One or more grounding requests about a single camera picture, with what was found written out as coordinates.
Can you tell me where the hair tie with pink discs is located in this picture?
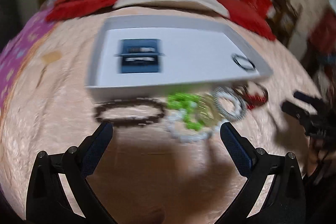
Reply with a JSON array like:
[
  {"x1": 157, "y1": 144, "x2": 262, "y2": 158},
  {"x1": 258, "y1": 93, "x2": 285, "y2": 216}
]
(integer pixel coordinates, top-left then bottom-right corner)
[{"x1": 235, "y1": 81, "x2": 269, "y2": 106}]

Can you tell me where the silver braided hair tie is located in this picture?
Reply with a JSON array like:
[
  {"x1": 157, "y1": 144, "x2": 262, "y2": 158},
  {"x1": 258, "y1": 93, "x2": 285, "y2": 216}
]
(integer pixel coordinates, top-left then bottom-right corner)
[{"x1": 212, "y1": 86, "x2": 247, "y2": 122}]

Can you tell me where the black elastic hair tie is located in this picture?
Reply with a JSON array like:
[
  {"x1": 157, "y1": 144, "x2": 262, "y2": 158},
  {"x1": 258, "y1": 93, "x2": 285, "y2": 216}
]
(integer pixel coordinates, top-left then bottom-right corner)
[{"x1": 231, "y1": 53, "x2": 257, "y2": 73}]

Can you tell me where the clear spiral hair tie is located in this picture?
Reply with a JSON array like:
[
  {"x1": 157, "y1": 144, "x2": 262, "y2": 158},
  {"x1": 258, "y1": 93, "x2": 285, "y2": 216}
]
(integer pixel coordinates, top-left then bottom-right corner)
[{"x1": 198, "y1": 93, "x2": 224, "y2": 126}]

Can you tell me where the white bead necklace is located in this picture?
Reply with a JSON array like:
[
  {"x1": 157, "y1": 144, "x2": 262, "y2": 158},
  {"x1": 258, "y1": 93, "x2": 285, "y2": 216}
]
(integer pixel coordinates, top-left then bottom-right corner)
[{"x1": 165, "y1": 110, "x2": 221, "y2": 144}]

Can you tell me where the green bead bracelet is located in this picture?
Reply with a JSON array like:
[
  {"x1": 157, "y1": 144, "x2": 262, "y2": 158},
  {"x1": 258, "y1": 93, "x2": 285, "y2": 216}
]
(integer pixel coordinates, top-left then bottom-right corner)
[{"x1": 166, "y1": 92, "x2": 208, "y2": 131}]

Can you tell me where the dark brown bead bracelet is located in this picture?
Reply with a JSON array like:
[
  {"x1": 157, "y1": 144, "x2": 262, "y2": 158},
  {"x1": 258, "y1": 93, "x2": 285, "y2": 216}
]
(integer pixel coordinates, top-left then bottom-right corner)
[{"x1": 93, "y1": 97, "x2": 166, "y2": 126}]

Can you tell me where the blue plastic hair claw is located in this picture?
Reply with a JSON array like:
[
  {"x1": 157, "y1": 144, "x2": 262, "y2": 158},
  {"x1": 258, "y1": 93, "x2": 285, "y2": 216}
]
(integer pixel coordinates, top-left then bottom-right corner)
[{"x1": 115, "y1": 39, "x2": 163, "y2": 74}]

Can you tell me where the wooden chair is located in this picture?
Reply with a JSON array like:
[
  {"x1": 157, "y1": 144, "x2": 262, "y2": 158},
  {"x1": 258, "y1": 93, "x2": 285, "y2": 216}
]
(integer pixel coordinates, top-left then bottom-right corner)
[{"x1": 266, "y1": 0, "x2": 303, "y2": 48}]

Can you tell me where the pink quilted bedspread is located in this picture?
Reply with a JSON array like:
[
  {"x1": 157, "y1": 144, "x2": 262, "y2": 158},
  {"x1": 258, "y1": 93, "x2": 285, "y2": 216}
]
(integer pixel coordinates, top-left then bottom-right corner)
[{"x1": 1, "y1": 14, "x2": 319, "y2": 223}]

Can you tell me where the red ruffled cushion right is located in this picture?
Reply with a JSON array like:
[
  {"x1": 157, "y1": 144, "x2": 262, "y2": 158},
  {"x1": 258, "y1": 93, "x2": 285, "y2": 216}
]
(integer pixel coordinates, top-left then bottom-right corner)
[{"x1": 217, "y1": 0, "x2": 276, "y2": 41}]

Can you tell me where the red ruffled cushion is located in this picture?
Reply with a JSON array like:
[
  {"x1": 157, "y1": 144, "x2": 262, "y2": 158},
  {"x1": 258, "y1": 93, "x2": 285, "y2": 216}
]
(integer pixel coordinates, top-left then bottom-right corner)
[
  {"x1": 217, "y1": 0, "x2": 276, "y2": 41},
  {"x1": 46, "y1": 0, "x2": 118, "y2": 22}
]

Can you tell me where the red shopping bag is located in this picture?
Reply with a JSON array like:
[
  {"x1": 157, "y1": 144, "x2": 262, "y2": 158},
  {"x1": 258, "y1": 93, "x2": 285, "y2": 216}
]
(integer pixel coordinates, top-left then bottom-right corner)
[{"x1": 240, "y1": 0, "x2": 273, "y2": 19}]

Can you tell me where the small yellow tag pendant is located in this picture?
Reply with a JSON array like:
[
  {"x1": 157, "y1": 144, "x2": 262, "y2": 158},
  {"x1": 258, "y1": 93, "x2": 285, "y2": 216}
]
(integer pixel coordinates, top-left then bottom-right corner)
[{"x1": 36, "y1": 51, "x2": 62, "y2": 88}]

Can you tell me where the purple patterned sheet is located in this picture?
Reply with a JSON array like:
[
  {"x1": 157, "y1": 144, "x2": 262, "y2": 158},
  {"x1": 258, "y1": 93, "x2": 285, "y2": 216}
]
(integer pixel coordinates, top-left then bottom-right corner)
[{"x1": 0, "y1": 8, "x2": 54, "y2": 108}]

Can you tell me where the white shallow cardboard tray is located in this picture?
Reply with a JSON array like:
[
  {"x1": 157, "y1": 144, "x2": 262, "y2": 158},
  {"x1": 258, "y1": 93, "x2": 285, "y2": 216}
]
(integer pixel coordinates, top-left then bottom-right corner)
[{"x1": 85, "y1": 15, "x2": 273, "y2": 102}]

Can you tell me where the red ruffled cushion left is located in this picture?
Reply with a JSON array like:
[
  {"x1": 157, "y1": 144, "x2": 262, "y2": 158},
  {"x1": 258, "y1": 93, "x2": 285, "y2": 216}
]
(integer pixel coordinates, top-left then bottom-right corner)
[{"x1": 46, "y1": 0, "x2": 118, "y2": 22}]

